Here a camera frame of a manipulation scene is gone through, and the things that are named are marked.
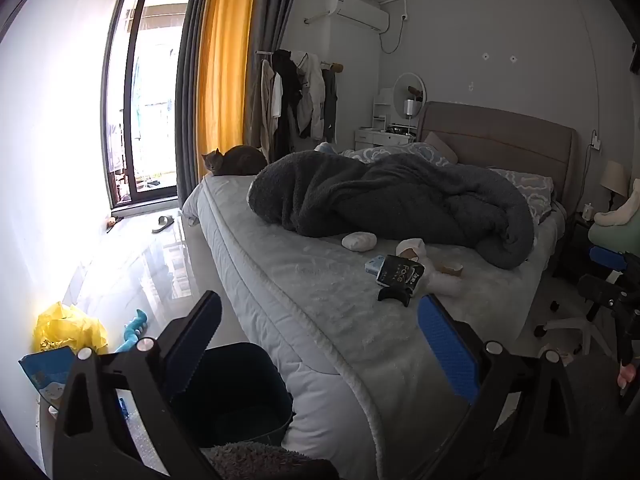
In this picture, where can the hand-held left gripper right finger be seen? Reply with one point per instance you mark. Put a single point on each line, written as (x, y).
(445, 345)

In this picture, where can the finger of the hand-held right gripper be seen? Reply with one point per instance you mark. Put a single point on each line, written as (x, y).
(600, 290)
(607, 256)

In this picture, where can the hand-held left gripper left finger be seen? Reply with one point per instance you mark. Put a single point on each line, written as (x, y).
(192, 345)

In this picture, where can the dark teal trash bin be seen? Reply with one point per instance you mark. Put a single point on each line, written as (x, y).
(240, 400)

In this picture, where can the person's right hand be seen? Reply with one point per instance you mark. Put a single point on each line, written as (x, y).
(627, 375)

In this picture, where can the dark nightstand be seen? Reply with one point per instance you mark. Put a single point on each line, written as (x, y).
(580, 245)

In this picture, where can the white and green plush toy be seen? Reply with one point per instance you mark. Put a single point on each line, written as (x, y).
(615, 220)

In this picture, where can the white office chair base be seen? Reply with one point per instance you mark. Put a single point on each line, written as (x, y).
(570, 325)

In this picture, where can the small white bottle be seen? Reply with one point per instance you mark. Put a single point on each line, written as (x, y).
(588, 211)

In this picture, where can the blue dinosaur toy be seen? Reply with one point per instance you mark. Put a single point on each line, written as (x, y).
(132, 332)

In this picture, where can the black game controller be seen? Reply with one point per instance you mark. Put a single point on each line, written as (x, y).
(395, 294)

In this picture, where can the beige table lamp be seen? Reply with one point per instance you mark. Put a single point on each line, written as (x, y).
(614, 177)

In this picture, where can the black packet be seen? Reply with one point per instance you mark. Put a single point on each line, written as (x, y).
(400, 272)

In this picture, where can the patterned pillow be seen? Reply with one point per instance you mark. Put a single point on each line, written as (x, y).
(530, 185)

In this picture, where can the small blue pack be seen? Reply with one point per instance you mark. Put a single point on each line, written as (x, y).
(372, 266)

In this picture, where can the bed with grey sheet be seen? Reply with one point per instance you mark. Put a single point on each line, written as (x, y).
(310, 300)

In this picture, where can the yellow plastic bag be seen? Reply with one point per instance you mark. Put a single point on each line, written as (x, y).
(65, 330)

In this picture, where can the grey fluffy cloth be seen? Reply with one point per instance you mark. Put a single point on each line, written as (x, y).
(270, 465)

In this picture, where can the small orange toy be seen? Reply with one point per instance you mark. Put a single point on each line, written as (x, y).
(111, 221)

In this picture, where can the blue pet food bag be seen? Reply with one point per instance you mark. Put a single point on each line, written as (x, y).
(45, 372)

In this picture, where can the brown upholstered headboard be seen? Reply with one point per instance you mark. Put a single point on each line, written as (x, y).
(500, 135)

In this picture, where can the dark grey fluffy blanket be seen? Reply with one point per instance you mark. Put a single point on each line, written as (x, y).
(375, 195)

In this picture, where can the grey cat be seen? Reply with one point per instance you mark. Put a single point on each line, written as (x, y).
(240, 160)

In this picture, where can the pink pillow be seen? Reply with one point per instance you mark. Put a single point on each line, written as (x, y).
(440, 145)

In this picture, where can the white vanity desk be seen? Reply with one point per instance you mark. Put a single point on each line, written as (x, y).
(370, 137)

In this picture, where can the grey curtain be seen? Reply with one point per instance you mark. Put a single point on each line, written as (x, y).
(187, 110)
(270, 10)

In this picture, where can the white desk lamp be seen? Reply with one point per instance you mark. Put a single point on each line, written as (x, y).
(410, 106)

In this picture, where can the beige coat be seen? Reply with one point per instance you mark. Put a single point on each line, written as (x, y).
(260, 110)

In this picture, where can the round mirror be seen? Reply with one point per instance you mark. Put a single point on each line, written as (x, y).
(402, 90)

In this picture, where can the black framed window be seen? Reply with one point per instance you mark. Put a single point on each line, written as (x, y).
(150, 85)

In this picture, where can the dark grey garment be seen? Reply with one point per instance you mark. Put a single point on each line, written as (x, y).
(330, 105)

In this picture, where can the black garment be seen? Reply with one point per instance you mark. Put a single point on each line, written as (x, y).
(286, 90)

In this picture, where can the yellow curtain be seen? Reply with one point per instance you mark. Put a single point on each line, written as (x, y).
(225, 60)

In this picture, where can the clothes rack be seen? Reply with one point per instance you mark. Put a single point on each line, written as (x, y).
(335, 65)

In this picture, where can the white air conditioner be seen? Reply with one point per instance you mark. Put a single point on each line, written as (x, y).
(357, 12)

